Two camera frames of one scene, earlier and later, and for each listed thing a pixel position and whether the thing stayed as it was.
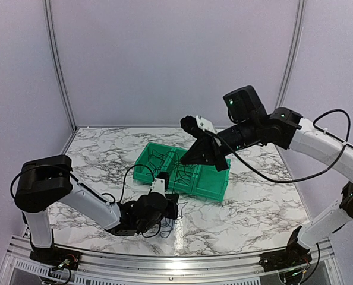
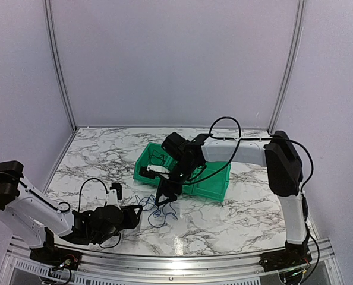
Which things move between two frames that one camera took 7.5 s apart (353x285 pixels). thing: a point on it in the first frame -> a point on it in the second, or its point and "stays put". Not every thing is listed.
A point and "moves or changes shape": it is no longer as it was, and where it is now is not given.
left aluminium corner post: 69,107 stays put
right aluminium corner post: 293,53 stays put
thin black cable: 183,170 moves or changes shape
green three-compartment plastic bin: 202,180 stays put
